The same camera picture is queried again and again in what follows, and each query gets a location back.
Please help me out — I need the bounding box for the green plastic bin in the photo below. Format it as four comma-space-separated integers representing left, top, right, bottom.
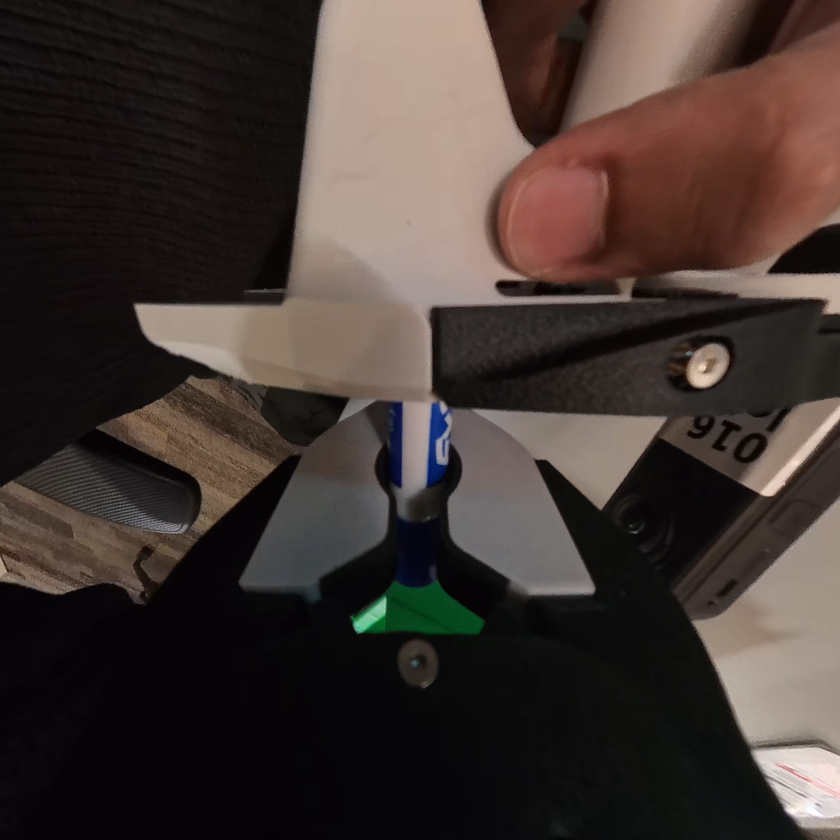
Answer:
351, 581, 487, 636

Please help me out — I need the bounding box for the blue dry erase marker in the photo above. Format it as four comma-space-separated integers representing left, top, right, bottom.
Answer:
384, 399, 455, 588

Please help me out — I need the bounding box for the grey desk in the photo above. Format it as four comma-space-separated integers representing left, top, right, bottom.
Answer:
341, 397, 840, 756

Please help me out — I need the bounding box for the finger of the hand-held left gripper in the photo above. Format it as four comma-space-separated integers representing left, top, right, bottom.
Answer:
134, 0, 534, 403

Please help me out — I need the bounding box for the laminated paper sheet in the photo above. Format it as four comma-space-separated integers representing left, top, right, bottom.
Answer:
751, 742, 840, 829

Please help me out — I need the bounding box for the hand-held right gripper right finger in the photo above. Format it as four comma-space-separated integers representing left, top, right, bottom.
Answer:
436, 410, 598, 614

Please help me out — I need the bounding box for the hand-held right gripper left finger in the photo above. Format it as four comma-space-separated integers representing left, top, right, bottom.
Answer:
239, 403, 401, 598

